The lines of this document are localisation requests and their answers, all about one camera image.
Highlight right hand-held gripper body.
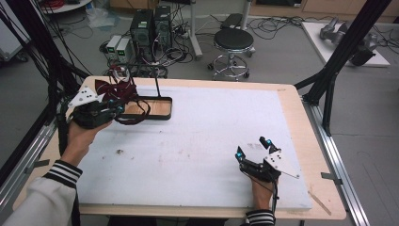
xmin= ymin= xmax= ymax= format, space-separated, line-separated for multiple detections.
xmin=239 ymin=150 xmax=301 ymax=184

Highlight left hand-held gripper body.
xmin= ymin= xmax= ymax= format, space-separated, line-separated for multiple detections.
xmin=67 ymin=86 xmax=117 ymax=130

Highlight red striped bow tie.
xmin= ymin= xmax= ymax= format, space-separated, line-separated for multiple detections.
xmin=93 ymin=64 xmax=140 ymax=105

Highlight dark maroon strap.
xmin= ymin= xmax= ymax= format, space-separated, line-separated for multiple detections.
xmin=114 ymin=98 xmax=152 ymax=126

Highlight black tray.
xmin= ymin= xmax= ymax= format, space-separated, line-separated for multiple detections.
xmin=120 ymin=96 xmax=173 ymax=121

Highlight person's left hand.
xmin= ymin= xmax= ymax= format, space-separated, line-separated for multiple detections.
xmin=60 ymin=121 xmax=112 ymax=168

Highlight person's right hand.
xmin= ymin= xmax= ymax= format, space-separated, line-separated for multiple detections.
xmin=249 ymin=173 xmax=280 ymax=213

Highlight white foam mat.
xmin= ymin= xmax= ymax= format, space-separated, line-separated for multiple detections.
xmin=76 ymin=84 xmax=313 ymax=211

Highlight white power supply unit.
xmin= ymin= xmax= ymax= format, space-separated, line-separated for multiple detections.
xmin=105 ymin=35 xmax=122 ymax=59
xmin=116 ymin=38 xmax=135 ymax=64

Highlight thin wooden stick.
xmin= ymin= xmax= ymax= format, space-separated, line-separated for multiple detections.
xmin=309 ymin=190 xmax=332 ymax=217

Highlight black computer tower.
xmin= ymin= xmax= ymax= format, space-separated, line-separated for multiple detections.
xmin=130 ymin=8 xmax=155 ymax=62
xmin=153 ymin=5 xmax=173 ymax=51

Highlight clear plastic bag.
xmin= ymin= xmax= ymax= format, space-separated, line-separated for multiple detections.
xmin=86 ymin=8 xmax=120 ymax=29

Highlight white round table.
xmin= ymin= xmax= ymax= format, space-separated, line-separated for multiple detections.
xmin=40 ymin=0 xmax=93 ymax=15

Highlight black round stool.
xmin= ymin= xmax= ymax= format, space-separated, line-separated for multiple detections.
xmin=207 ymin=27 xmax=256 ymax=81

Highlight white floor board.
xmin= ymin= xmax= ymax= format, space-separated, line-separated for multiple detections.
xmin=300 ymin=21 xmax=391 ymax=69

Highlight black flat box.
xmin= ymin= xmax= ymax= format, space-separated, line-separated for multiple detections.
xmin=220 ymin=12 xmax=244 ymax=30

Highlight grey robot part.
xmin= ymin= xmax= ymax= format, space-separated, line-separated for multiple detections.
xmin=319 ymin=17 xmax=379 ymax=67

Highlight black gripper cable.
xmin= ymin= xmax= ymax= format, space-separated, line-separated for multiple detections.
xmin=56 ymin=102 xmax=72 ymax=156
xmin=271 ymin=179 xmax=280 ymax=215

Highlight metal bracket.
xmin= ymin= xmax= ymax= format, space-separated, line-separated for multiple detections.
xmin=24 ymin=159 xmax=51 ymax=175
xmin=320 ymin=171 xmax=343 ymax=186

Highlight aluminium rail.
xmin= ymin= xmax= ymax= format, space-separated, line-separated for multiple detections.
xmin=302 ymin=93 xmax=371 ymax=226
xmin=0 ymin=121 xmax=57 ymax=215

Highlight computer cables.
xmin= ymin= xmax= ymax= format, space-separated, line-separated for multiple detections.
xmin=150 ymin=6 xmax=196 ymax=69

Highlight black metal frame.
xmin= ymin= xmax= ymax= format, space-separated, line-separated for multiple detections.
xmin=295 ymin=0 xmax=393 ymax=136
xmin=0 ymin=0 xmax=92 ymax=126

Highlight floor cables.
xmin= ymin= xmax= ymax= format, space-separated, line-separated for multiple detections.
xmin=247 ymin=15 xmax=321 ymax=40

